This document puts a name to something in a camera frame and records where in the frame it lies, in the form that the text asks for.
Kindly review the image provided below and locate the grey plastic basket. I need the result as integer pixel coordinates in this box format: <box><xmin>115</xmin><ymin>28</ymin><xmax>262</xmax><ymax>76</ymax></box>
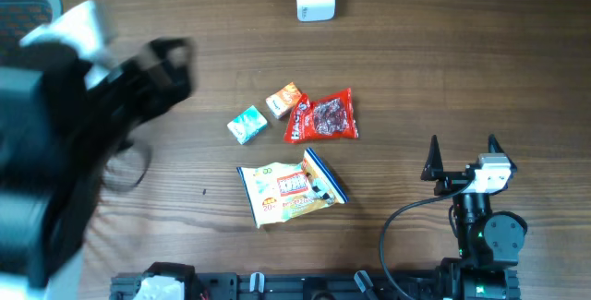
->
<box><xmin>0</xmin><ymin>0</ymin><xmax>63</xmax><ymax>62</ymax></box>

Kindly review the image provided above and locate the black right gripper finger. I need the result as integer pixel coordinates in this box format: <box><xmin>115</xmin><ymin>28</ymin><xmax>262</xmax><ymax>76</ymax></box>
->
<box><xmin>420</xmin><ymin>135</ymin><xmax>444</xmax><ymax>181</ymax></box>
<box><xmin>488</xmin><ymin>134</ymin><xmax>517</xmax><ymax>171</ymax></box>

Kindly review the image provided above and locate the teal small box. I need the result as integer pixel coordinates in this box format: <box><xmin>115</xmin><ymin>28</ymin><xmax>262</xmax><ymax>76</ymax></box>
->
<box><xmin>227</xmin><ymin>105</ymin><xmax>268</xmax><ymax>145</ymax></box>

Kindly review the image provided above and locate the yellow snack bag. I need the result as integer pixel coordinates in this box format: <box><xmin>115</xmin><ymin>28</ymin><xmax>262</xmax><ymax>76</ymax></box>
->
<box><xmin>237</xmin><ymin>148</ymin><xmax>349</xmax><ymax>228</ymax></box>

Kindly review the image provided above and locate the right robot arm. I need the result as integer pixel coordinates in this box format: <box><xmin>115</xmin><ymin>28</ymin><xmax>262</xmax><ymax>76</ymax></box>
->
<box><xmin>421</xmin><ymin>136</ymin><xmax>528</xmax><ymax>300</ymax></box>

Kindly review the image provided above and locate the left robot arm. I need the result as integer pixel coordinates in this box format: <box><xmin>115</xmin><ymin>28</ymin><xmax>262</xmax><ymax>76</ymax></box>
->
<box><xmin>1</xmin><ymin>38</ymin><xmax>194</xmax><ymax>299</ymax></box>

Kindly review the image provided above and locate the orange small box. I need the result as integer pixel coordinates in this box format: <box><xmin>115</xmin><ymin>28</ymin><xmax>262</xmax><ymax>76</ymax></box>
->
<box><xmin>266</xmin><ymin>82</ymin><xmax>302</xmax><ymax>119</ymax></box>

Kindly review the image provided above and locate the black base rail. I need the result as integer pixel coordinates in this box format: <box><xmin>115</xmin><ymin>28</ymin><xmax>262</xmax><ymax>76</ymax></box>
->
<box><xmin>109</xmin><ymin>270</ymin><xmax>522</xmax><ymax>300</ymax></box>

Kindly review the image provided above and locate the red candy bag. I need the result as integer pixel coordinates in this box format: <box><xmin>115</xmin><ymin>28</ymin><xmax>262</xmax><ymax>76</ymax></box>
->
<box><xmin>283</xmin><ymin>89</ymin><xmax>359</xmax><ymax>144</ymax></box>

